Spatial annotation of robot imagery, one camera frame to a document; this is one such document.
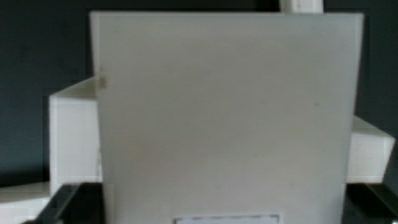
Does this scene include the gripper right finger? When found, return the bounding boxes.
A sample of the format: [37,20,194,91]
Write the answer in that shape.
[341,183,398,224]

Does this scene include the white cabinet top with knob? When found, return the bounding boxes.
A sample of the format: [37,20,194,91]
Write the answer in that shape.
[279,0,323,13]

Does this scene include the white right fence rail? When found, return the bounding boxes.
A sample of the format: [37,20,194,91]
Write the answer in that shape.
[0,182,51,224]

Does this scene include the white cabinet body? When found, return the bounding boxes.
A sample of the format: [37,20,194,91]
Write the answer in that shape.
[48,78,396,193]

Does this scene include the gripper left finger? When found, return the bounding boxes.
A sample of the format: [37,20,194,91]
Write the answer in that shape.
[23,182,106,224]

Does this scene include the white door panel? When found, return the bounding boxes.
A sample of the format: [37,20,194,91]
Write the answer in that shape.
[91,11,362,224]

